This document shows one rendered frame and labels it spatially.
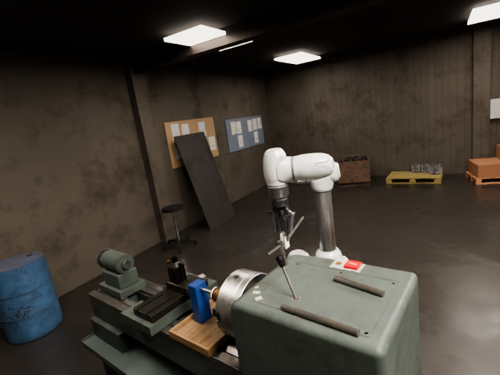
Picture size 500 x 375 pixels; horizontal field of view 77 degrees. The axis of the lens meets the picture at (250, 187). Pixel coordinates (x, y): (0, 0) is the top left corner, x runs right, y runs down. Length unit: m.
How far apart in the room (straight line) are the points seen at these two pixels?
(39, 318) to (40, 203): 1.42
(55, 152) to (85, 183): 0.57
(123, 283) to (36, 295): 1.82
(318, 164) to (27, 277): 3.38
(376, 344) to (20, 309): 3.64
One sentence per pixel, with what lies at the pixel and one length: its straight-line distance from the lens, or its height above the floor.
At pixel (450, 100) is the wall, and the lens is 8.55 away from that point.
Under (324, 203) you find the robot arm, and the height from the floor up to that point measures 1.39.
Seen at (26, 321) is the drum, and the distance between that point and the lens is 4.21.
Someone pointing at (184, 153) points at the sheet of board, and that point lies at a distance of 6.03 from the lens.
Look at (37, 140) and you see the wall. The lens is 4.83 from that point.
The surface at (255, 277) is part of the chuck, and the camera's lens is 1.50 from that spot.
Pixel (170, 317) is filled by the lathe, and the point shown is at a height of 0.90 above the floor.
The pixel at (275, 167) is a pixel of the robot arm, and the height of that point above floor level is 1.73.
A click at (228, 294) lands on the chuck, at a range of 1.48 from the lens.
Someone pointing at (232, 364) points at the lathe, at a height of 0.87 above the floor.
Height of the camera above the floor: 1.94
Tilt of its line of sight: 12 degrees down
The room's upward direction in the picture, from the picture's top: 8 degrees counter-clockwise
